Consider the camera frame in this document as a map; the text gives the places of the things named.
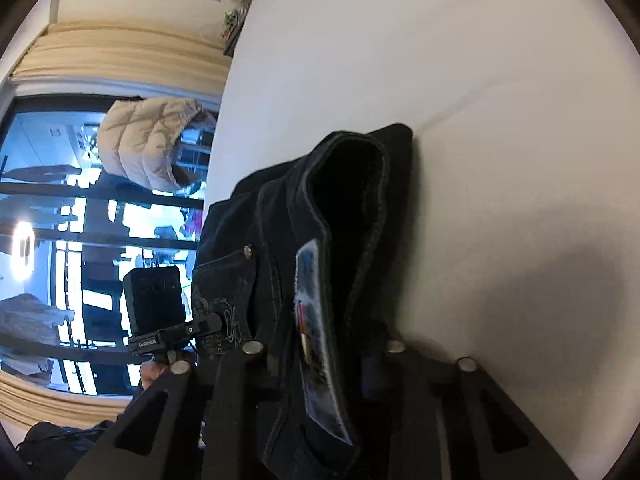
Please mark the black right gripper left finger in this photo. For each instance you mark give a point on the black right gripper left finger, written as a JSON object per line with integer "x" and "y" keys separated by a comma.
{"x": 197, "y": 421}

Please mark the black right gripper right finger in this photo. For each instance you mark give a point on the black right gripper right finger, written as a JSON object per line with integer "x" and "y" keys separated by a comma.
{"x": 429, "y": 419}

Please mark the black denim pants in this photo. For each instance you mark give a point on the black denim pants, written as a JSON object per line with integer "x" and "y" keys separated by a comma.
{"x": 296, "y": 259}

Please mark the person's left hand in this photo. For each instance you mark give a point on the person's left hand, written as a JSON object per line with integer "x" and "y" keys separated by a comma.
{"x": 150, "y": 371}

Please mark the white bed sheet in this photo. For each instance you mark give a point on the white bed sheet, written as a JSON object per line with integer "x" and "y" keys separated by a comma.
{"x": 522, "y": 243}

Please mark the beige puffer jacket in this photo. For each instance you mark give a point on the beige puffer jacket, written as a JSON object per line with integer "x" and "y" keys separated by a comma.
{"x": 138, "y": 141}

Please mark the cream curtain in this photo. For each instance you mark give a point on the cream curtain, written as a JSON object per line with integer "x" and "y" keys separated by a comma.
{"x": 131, "y": 52}

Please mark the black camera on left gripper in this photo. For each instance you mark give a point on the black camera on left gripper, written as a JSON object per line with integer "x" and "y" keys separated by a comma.
{"x": 157, "y": 316}

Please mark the large window frame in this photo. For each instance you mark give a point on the large window frame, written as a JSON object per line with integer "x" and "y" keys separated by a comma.
{"x": 71, "y": 230}

